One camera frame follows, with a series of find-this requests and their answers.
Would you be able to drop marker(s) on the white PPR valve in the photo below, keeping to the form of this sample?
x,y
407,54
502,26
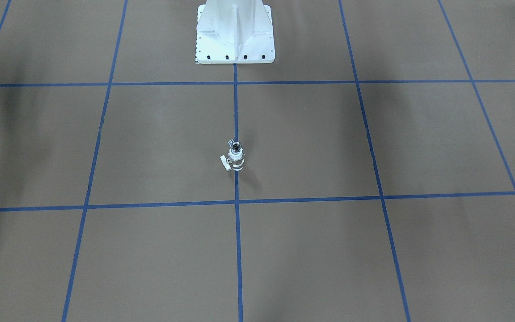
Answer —
x,y
233,161

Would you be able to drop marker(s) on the white camera stand column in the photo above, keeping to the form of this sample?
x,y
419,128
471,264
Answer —
x,y
234,32

